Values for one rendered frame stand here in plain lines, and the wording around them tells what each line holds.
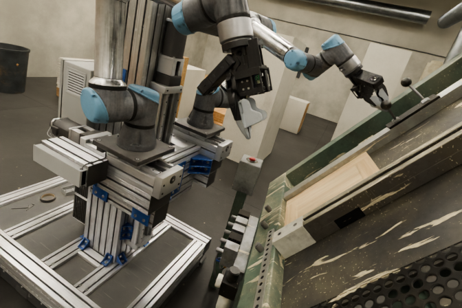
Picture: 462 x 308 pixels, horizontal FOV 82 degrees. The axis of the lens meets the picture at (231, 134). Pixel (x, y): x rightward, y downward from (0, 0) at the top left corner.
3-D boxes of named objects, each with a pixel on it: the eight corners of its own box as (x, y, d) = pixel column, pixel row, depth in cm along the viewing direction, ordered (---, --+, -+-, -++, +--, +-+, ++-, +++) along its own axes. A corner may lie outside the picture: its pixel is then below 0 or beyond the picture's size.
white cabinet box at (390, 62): (326, 152, 526) (368, 46, 462) (356, 163, 507) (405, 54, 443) (322, 161, 472) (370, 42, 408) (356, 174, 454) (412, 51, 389)
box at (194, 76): (168, 109, 527) (177, 60, 497) (194, 119, 506) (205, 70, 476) (130, 115, 438) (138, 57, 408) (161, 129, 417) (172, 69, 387)
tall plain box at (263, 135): (238, 139, 465) (268, 36, 410) (271, 152, 445) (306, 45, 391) (214, 152, 385) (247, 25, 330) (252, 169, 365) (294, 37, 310)
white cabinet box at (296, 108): (277, 122, 660) (286, 94, 637) (300, 130, 641) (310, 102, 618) (272, 125, 620) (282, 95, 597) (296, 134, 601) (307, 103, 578)
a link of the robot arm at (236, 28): (210, 25, 56) (227, 31, 63) (214, 47, 57) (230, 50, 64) (243, 14, 53) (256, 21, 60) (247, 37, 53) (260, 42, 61)
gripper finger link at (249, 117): (264, 139, 57) (256, 96, 56) (238, 142, 59) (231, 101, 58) (268, 136, 60) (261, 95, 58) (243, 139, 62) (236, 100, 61)
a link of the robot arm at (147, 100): (161, 124, 105) (168, 91, 101) (131, 128, 95) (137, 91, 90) (144, 114, 112) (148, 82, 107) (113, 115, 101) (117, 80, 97)
